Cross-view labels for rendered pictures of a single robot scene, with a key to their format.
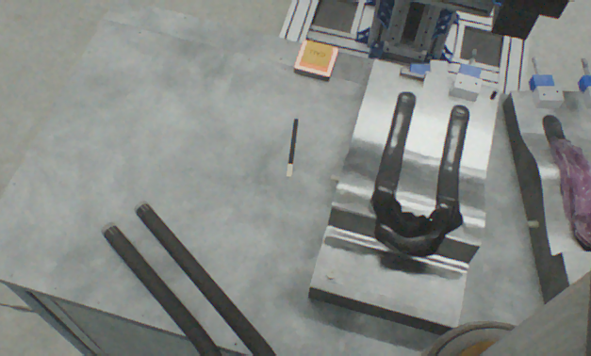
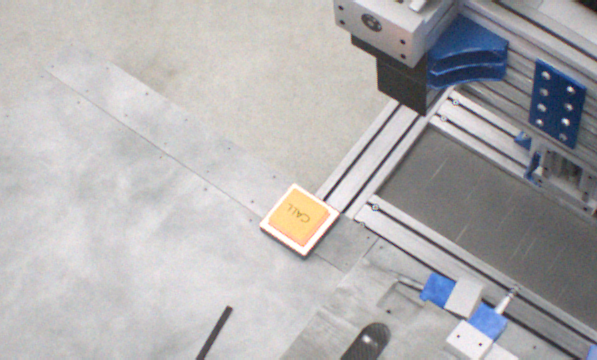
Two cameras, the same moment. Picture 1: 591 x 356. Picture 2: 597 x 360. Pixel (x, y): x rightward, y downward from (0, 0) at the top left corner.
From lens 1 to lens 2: 76 cm
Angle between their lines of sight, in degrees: 16
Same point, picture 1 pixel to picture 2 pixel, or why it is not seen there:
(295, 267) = not seen: outside the picture
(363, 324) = not seen: outside the picture
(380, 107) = (330, 338)
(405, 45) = (568, 183)
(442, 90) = (435, 338)
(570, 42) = not seen: outside the picture
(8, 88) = not seen: outside the picture
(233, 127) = (138, 290)
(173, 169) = (41, 325)
